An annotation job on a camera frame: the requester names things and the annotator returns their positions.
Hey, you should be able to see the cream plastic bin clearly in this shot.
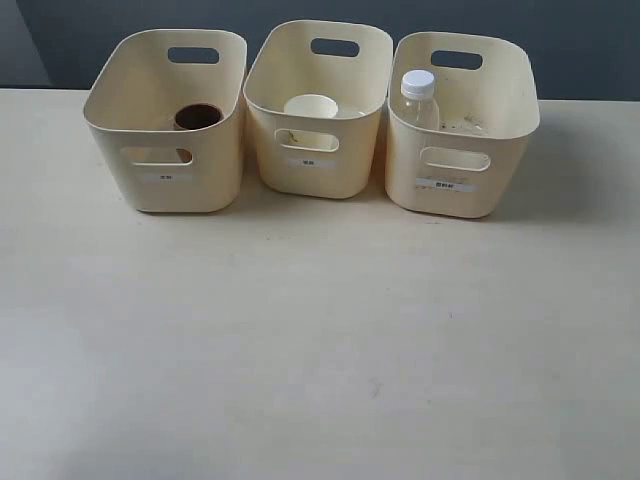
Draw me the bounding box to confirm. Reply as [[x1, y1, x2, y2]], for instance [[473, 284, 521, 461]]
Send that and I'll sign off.
[[385, 32, 540, 218], [243, 20, 393, 199], [83, 29, 247, 213]]

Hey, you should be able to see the middle cream plastic bin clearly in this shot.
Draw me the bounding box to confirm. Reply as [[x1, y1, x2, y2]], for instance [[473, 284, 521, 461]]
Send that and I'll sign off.
[[243, 20, 393, 199]]

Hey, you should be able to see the right cream plastic bin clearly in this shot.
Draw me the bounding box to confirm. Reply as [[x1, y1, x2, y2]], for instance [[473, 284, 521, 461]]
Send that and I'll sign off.
[[385, 32, 540, 218]]

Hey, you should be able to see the clear plastic bottle white cap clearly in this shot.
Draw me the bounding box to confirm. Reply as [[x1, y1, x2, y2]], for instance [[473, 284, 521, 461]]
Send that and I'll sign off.
[[399, 70, 440, 131]]

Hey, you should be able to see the white paper cup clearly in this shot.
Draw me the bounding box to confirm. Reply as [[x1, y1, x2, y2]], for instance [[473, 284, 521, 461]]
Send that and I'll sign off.
[[277, 94, 339, 151]]

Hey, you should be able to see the brown wooden cup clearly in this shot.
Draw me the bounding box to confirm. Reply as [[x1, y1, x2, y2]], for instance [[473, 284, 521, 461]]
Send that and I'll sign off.
[[173, 103, 224, 131]]

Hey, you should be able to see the left cream plastic bin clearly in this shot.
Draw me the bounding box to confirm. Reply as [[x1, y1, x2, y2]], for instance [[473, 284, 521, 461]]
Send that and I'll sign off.
[[83, 29, 247, 213]]

